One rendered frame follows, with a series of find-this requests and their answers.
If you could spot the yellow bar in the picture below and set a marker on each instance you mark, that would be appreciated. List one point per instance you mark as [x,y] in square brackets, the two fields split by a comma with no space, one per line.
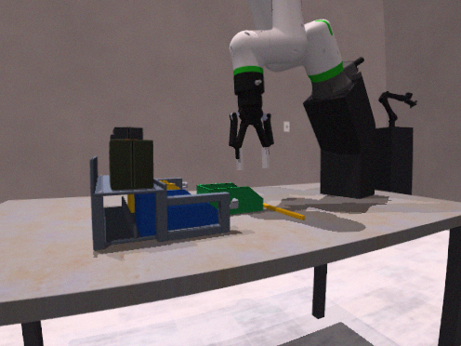
[286,212]

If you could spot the blue open bin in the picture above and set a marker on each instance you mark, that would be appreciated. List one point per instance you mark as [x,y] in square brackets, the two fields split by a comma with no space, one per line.
[178,217]

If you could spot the green bin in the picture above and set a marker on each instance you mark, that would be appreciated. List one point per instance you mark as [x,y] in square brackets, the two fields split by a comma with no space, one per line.
[248,199]

